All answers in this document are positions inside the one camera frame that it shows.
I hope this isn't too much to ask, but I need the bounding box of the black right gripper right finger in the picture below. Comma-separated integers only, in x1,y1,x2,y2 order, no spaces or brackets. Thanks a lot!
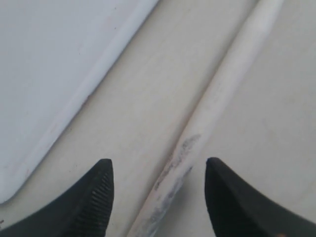
205,158,316,237

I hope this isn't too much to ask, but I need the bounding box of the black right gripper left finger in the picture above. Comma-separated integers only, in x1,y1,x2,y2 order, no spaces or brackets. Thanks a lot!
0,159,114,237

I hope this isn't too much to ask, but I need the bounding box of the white drumstick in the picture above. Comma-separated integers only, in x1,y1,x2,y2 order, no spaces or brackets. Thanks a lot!
127,0,283,237

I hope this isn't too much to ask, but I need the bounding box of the white rectangular tray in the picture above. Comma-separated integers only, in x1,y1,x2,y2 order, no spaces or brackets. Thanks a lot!
0,0,157,202

